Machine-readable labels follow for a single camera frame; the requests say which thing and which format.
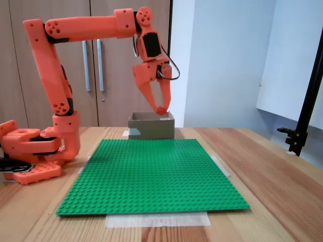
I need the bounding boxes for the black stand with clamp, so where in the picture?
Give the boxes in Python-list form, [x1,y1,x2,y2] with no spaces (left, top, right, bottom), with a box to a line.
[277,32,323,157]

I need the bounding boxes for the white wall board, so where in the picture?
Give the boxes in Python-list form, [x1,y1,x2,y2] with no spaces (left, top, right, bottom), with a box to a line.
[256,0,323,131]

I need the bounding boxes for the metal cabinet handle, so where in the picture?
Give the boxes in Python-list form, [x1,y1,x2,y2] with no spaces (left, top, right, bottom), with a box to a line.
[96,39,104,92]
[82,39,91,92]

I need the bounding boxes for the black base cable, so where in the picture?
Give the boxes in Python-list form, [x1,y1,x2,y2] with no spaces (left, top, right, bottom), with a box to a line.
[0,156,35,174]

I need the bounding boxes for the open cardboard box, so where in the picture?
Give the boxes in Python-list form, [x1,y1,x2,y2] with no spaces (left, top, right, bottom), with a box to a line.
[128,111,176,140]

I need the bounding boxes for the black gripper motor cable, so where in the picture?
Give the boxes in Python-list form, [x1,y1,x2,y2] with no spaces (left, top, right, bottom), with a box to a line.
[156,42,181,81]

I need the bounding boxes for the wooden cabinet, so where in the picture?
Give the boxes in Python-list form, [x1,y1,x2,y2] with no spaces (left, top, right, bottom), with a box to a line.
[0,0,174,128]

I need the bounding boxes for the green lego baseplate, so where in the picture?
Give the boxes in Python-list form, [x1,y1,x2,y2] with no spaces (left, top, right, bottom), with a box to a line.
[55,138,251,217]

